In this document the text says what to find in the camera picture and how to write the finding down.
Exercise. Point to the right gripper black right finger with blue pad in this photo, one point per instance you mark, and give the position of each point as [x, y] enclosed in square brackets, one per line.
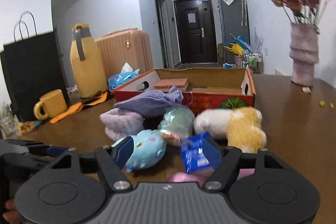
[225, 163]

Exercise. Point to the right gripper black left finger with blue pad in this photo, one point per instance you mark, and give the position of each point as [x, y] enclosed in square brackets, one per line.
[110, 162]

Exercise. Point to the light purple fluffy headband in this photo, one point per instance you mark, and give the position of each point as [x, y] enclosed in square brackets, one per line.
[120, 123]

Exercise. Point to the light blue plush toy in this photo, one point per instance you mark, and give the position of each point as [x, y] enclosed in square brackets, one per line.
[149, 148]

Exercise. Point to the pink soft object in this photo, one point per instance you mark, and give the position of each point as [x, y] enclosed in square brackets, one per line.
[185, 177]

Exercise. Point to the person's left hand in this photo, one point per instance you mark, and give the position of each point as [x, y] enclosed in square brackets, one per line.
[11, 214]

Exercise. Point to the blue snack packet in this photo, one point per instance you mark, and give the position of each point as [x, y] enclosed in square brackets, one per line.
[193, 158]

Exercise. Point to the white yellow plush toy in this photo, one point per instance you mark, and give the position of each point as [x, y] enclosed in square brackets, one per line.
[240, 127]

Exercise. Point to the green clear plastic bag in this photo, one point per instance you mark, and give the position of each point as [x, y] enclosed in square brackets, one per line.
[177, 126]

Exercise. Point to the purple folded towel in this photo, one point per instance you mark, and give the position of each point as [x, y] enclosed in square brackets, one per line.
[153, 103]

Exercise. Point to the red orange cardboard box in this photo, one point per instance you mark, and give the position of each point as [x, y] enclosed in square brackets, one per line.
[208, 88]

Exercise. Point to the blue tissue pack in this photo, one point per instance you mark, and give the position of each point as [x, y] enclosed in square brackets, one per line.
[126, 74]

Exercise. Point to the yellow mug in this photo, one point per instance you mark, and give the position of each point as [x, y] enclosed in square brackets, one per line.
[50, 105]

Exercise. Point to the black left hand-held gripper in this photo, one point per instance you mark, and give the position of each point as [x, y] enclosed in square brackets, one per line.
[21, 158]

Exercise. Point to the yellow thermos jug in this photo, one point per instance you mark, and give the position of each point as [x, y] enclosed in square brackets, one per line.
[86, 62]

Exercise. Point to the cluttered storage cart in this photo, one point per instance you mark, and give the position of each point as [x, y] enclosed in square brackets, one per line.
[249, 59]

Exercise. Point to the fallen pink petal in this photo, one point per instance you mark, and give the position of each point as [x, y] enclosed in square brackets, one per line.
[306, 90]

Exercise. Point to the yellow crumbs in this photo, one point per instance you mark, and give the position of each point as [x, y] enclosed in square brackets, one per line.
[324, 104]

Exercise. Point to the yellow watering can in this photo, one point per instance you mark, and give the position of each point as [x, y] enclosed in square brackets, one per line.
[235, 48]

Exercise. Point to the pink suitcase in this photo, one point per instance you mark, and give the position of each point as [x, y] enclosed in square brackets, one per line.
[130, 46]

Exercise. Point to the black paper bag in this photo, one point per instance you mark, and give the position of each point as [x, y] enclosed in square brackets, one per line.
[31, 68]

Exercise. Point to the pink textured vase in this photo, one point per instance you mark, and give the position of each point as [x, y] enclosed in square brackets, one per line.
[304, 52]

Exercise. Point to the dark entrance door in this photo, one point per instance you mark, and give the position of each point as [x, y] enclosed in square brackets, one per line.
[196, 31]

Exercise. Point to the grey refrigerator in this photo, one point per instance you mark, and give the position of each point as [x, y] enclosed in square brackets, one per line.
[234, 20]

